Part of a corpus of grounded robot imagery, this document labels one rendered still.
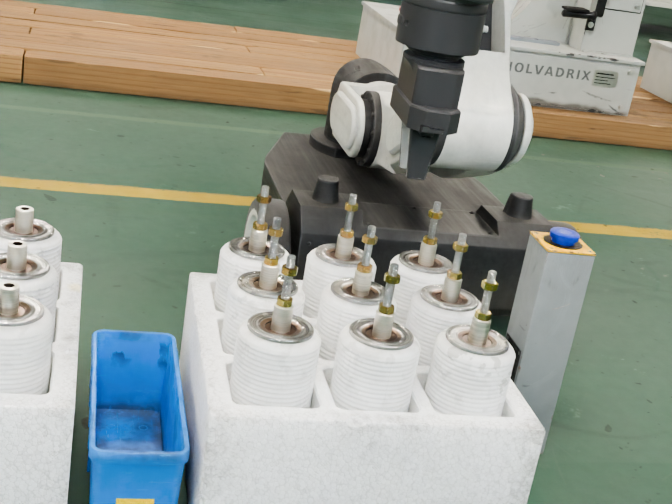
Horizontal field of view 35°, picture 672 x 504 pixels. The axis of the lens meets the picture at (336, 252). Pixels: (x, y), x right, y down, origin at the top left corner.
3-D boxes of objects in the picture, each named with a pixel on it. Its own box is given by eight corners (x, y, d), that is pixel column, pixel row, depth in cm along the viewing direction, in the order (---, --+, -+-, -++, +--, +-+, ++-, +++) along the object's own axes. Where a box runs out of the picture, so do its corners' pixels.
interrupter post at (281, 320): (266, 331, 120) (269, 304, 119) (275, 324, 122) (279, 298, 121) (285, 337, 119) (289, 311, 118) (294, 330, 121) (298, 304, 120)
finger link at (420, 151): (400, 175, 115) (410, 120, 112) (428, 179, 115) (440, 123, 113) (403, 180, 113) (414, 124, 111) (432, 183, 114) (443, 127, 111)
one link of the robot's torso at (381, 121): (340, 90, 206) (420, 66, 160) (437, 101, 211) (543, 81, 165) (333, 171, 207) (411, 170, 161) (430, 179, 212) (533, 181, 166)
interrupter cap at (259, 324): (235, 332, 119) (235, 326, 118) (265, 310, 125) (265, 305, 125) (296, 353, 116) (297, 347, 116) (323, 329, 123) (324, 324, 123)
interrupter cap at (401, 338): (422, 353, 121) (423, 347, 121) (359, 352, 119) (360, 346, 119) (400, 323, 128) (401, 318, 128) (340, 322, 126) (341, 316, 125)
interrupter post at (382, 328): (393, 342, 123) (398, 316, 121) (374, 341, 122) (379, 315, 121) (387, 332, 125) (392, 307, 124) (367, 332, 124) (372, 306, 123)
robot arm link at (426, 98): (370, 98, 119) (389, -10, 115) (453, 109, 121) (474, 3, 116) (392, 129, 107) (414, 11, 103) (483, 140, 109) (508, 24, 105)
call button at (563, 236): (543, 238, 147) (546, 224, 146) (569, 241, 148) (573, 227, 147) (553, 249, 143) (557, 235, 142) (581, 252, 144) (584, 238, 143)
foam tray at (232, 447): (176, 383, 156) (189, 271, 150) (429, 396, 165) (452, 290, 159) (192, 553, 121) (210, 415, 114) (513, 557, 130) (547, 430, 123)
